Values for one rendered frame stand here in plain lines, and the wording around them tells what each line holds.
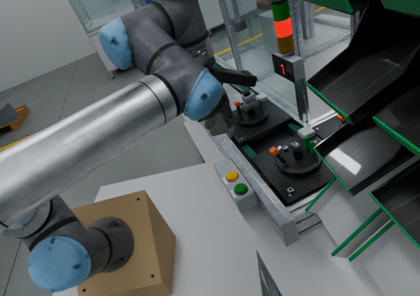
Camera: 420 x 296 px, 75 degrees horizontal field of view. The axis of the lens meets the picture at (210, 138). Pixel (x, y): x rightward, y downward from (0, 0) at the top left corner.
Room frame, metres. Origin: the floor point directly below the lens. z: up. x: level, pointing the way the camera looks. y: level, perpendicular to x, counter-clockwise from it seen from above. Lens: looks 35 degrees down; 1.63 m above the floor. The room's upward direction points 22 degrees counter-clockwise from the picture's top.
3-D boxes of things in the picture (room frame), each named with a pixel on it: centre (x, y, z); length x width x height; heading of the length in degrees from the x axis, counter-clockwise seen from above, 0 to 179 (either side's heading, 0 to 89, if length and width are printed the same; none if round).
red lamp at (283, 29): (0.84, -0.34, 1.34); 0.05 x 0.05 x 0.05
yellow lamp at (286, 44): (0.84, -0.34, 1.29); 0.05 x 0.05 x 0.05
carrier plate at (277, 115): (0.97, -0.20, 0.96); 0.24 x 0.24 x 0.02; 8
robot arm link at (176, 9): (0.55, -0.03, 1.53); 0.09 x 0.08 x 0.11; 119
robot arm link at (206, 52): (0.55, -0.04, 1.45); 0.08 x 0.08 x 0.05
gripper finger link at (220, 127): (0.54, -0.03, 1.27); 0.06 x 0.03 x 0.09; 98
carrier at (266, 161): (0.63, -0.24, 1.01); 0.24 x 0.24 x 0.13; 8
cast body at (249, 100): (0.97, -0.21, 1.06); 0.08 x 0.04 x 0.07; 97
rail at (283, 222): (0.89, -0.06, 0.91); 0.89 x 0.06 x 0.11; 8
